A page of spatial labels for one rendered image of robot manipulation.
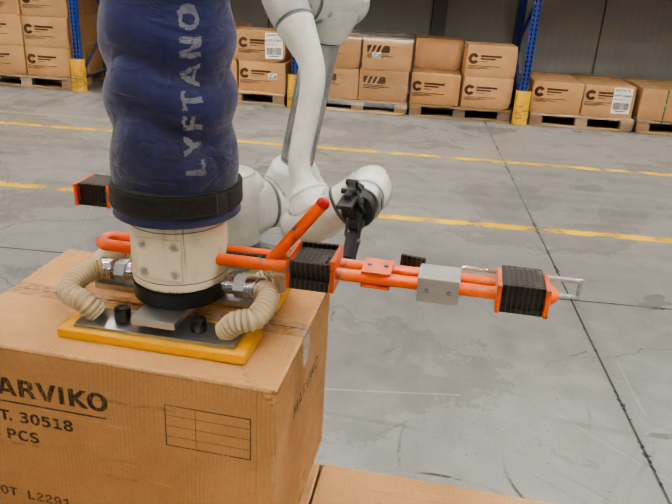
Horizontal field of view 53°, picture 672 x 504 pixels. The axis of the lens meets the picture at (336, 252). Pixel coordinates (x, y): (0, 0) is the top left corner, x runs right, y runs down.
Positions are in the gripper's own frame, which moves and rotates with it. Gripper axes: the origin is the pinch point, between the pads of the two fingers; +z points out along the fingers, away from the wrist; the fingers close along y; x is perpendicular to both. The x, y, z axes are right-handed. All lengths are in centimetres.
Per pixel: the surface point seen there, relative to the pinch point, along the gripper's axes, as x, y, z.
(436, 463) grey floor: -25, 115, -80
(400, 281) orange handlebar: -13.1, -0.9, 17.2
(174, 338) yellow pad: 22.9, 10.5, 27.2
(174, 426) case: 20.5, 23.1, 33.9
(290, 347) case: 4.5, 12.9, 20.6
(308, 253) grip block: 3.6, -2.0, 13.2
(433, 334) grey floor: -18, 115, -174
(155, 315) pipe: 27.3, 8.0, 24.9
